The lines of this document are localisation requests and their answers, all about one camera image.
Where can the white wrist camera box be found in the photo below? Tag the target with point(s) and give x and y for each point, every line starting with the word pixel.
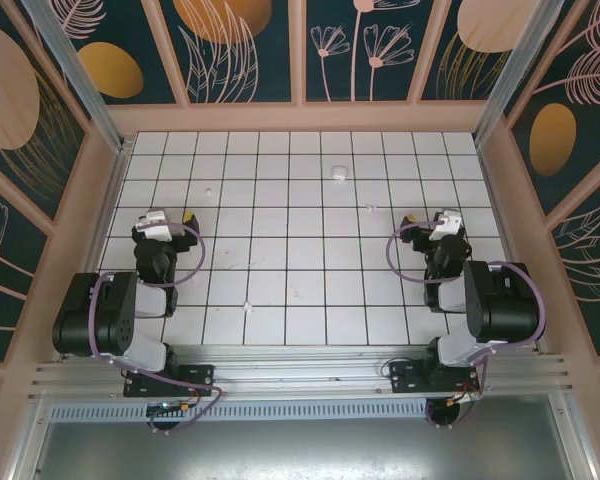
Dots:
pixel 155 229
pixel 447 222

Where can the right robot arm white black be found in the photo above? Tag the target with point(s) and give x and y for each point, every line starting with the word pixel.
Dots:
pixel 505 305

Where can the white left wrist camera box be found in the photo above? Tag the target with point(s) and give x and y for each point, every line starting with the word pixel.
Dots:
pixel 155 229

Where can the aluminium corner post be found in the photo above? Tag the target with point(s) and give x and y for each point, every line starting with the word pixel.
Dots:
pixel 80 85
pixel 515 65

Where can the aluminium side rail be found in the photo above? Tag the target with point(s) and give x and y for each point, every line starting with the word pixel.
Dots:
pixel 496 200
pixel 111 200

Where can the black round base connector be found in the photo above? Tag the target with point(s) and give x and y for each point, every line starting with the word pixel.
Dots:
pixel 447 412
pixel 162 417

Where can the white closed earbud case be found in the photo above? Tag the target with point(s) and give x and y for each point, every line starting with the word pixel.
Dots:
pixel 340 172

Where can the grey metal sheet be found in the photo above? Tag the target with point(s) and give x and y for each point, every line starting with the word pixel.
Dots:
pixel 305 450

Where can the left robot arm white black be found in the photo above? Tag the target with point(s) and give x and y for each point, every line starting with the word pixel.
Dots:
pixel 90 320

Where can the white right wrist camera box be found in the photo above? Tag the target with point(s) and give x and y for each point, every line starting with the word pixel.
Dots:
pixel 447 222

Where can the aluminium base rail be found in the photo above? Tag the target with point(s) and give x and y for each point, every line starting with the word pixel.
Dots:
pixel 300 370

